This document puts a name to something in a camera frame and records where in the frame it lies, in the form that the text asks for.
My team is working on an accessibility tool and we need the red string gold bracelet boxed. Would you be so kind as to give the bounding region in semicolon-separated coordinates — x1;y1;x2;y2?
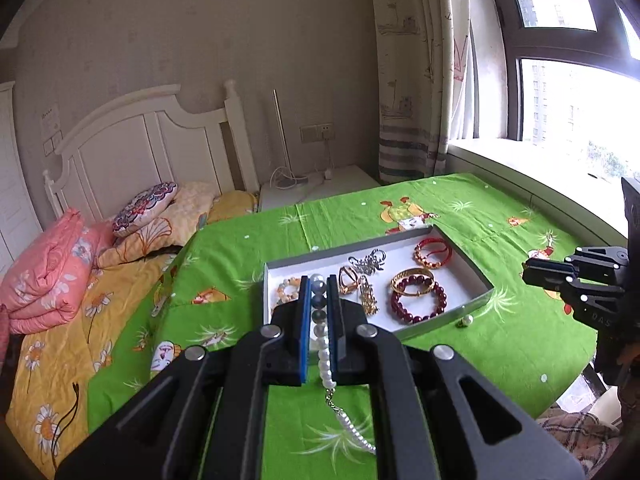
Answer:
413;237;449;269

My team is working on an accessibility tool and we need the white cable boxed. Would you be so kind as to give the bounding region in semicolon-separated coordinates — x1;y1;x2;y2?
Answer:
270;167;336;189

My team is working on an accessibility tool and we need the white nightstand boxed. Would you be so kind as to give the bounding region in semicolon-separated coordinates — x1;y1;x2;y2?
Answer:
259;164;383;212

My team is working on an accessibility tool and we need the green cartoon printed tablecloth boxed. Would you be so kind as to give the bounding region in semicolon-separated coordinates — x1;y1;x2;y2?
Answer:
87;172;628;480

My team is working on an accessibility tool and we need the silver brooch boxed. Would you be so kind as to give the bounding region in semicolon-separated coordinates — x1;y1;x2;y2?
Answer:
347;249;387;276

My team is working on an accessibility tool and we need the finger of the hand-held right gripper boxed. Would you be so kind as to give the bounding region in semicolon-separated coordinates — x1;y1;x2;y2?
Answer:
521;257;626;333
564;246;629;288

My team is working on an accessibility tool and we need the white wardrobe door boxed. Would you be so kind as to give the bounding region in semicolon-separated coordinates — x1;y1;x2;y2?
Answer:
0;80;43;276

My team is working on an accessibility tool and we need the yellow floral bedsheet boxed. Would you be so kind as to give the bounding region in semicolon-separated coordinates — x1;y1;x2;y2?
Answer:
12;190;258;478

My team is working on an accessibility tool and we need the white bed headboard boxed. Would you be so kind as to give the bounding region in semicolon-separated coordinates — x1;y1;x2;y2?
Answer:
42;79;261;221

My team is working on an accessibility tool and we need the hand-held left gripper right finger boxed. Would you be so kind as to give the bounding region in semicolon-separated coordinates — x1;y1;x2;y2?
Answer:
326;274;586;480

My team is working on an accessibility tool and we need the round patterned cushion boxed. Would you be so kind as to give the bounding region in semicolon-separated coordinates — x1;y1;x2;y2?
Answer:
111;181;179;238

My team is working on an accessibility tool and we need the gold bangle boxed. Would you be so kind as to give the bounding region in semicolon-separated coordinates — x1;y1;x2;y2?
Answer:
391;267;435;297

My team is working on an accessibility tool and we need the grey cardboard box lid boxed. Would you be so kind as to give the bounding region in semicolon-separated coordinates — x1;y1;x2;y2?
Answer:
262;224;495;343

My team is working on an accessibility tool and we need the person's right forearm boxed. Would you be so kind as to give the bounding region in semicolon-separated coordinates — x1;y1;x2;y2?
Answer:
616;345;640;428

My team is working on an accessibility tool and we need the plaid cloth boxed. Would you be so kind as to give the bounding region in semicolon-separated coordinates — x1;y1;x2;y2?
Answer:
539;407;623;466

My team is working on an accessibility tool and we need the dark framed window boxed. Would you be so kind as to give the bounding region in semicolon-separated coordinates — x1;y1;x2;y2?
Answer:
480;0;640;186

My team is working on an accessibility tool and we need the dark red bead bracelet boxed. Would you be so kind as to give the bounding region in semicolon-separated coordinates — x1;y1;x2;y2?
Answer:
391;280;447;322

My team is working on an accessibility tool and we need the wall socket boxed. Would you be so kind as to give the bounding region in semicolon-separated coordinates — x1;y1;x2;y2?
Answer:
300;122;334;142

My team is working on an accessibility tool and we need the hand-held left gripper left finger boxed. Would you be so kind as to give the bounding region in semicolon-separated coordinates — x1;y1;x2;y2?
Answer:
55;275;313;480

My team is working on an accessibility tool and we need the white pearl necklace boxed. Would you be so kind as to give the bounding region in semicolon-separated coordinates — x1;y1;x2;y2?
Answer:
309;272;377;456

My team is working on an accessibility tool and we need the yellow floral pillow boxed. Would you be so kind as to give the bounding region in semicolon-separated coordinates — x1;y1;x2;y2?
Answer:
97;181;221;268

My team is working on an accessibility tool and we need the pink floral quilt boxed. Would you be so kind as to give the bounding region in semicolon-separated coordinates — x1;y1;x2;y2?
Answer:
0;207;118;336

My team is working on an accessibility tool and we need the cream printed curtain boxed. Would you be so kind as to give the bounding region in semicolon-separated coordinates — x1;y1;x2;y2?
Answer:
369;0;473;186

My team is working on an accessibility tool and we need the cream and orange bead bracelet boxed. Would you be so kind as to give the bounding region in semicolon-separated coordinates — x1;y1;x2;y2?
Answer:
274;276;303;311

